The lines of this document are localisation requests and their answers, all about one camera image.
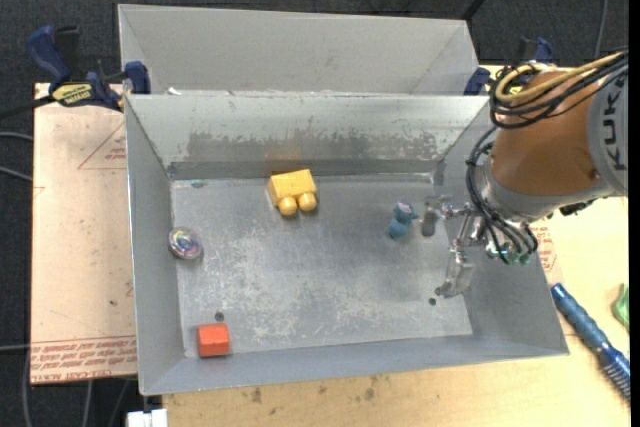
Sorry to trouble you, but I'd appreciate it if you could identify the grey metal bin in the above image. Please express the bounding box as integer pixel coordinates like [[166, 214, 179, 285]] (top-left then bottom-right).
[[117, 3, 571, 397]]

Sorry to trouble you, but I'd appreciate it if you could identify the brown cardboard board, red print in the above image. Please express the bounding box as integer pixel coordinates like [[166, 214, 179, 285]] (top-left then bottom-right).
[[29, 82, 560, 387]]

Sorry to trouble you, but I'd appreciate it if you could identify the blue toy animal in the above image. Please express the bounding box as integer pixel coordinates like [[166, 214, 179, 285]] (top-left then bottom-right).
[[388, 201, 421, 241]]

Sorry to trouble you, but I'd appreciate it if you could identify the blue ribbed handle tool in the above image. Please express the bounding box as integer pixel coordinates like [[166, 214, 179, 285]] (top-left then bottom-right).
[[550, 282, 630, 399]]

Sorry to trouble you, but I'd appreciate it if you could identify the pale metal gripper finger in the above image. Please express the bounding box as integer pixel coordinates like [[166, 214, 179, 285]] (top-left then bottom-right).
[[421, 195, 454, 238], [433, 247, 476, 300]]

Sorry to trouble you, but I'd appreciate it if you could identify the green translucent object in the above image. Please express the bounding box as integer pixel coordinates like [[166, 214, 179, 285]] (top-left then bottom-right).
[[610, 283, 630, 332]]

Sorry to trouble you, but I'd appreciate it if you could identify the orange-red cube block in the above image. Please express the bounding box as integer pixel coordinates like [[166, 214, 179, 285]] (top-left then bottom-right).
[[195, 322, 233, 359]]

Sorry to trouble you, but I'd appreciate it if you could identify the yellow toy building block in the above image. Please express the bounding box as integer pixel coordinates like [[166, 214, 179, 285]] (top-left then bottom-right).
[[266, 168, 320, 218]]

